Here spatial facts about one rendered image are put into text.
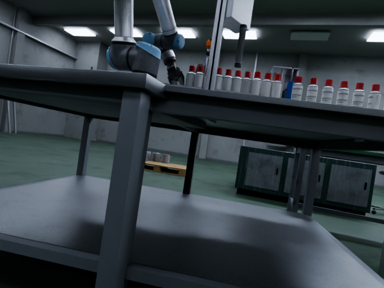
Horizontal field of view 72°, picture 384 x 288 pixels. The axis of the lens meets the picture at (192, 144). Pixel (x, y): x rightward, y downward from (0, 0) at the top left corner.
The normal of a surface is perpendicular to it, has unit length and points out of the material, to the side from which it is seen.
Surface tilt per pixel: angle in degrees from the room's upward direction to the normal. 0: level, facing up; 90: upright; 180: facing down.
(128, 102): 90
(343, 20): 90
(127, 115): 90
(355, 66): 90
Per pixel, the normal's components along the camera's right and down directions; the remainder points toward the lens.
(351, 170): -0.29, -0.04
